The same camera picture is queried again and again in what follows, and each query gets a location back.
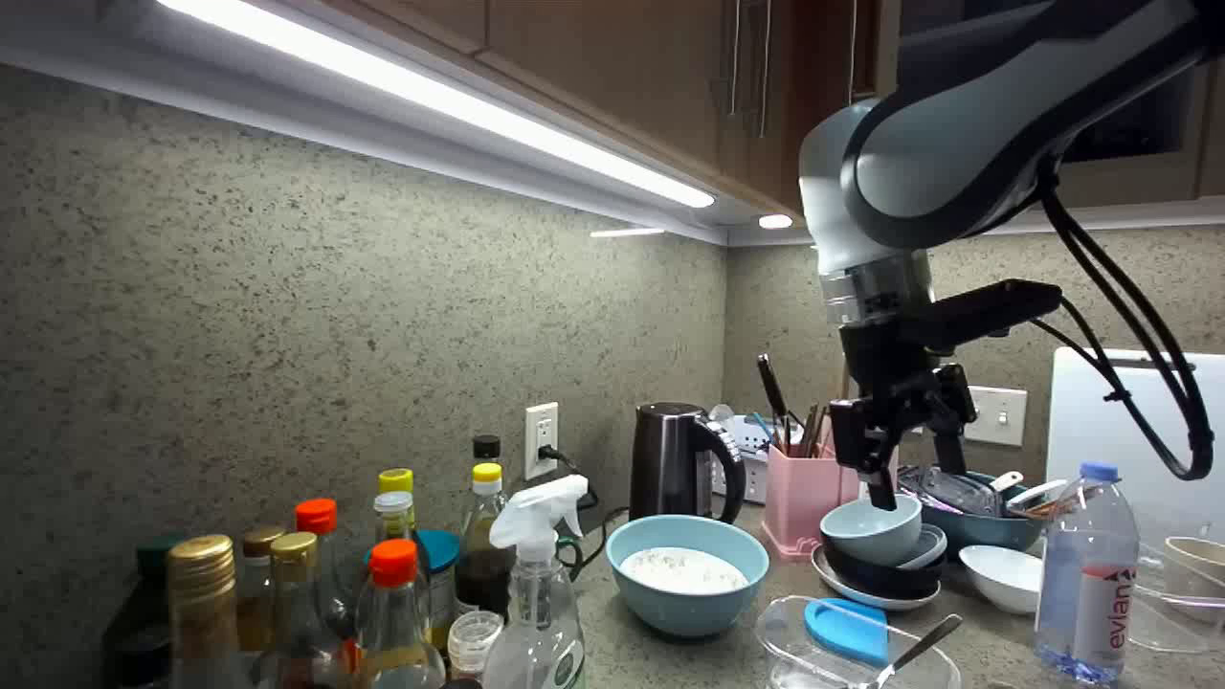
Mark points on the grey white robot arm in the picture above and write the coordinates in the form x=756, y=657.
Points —
x=885, y=180

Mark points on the white light switch plate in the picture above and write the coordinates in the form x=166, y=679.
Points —
x=1002, y=415

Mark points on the metal spoon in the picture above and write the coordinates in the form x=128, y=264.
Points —
x=928, y=639

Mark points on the black cap bottle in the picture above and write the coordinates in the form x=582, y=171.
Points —
x=489, y=444

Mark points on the black knife handle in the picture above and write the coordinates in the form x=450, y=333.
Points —
x=775, y=397

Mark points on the beige small cup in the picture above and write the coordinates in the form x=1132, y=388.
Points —
x=1201, y=554

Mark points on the yellow cap dark bottle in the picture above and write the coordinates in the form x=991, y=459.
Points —
x=485, y=569

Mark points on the left upper wooden cabinets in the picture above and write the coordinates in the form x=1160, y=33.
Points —
x=685, y=78

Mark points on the blue bowl with utensils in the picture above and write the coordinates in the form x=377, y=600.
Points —
x=970, y=509

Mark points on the white spray bottle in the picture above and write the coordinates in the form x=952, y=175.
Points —
x=540, y=639

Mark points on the white left wall outlet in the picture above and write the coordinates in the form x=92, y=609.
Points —
x=540, y=429

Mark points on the clear plastic water bottle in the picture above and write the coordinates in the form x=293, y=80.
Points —
x=1088, y=563

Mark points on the dark green bottle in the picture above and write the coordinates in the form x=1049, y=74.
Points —
x=141, y=637

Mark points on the gold cap glass bottle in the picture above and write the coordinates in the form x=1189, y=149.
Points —
x=203, y=612

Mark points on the light blue mixing bowl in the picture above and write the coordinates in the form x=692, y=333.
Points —
x=688, y=574

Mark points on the orange cap oil bottle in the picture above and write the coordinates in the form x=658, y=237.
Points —
x=391, y=637

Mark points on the pink utensil holder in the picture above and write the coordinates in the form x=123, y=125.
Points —
x=799, y=496

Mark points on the red cap bottle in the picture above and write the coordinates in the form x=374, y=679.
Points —
x=335, y=580

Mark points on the grey blue small bowl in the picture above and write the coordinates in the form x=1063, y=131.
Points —
x=872, y=533

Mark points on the blue silicone lid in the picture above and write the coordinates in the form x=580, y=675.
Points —
x=848, y=629

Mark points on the white cutting board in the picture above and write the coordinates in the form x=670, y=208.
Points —
x=1088, y=425

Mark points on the yellow cap clear bottle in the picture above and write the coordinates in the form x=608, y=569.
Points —
x=395, y=509

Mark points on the under cabinet light strip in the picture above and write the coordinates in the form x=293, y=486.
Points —
x=413, y=84

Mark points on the white small dish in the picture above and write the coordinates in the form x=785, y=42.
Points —
x=1006, y=574

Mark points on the dark blue bowl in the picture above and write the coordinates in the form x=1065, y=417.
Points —
x=918, y=574

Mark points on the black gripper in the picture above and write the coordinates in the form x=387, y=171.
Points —
x=910, y=380

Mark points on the small gold cap bottle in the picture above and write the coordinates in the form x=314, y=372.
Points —
x=300, y=651

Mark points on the black electric kettle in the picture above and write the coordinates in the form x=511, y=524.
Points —
x=685, y=464

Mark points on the clear glass container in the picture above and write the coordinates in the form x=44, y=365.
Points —
x=803, y=663

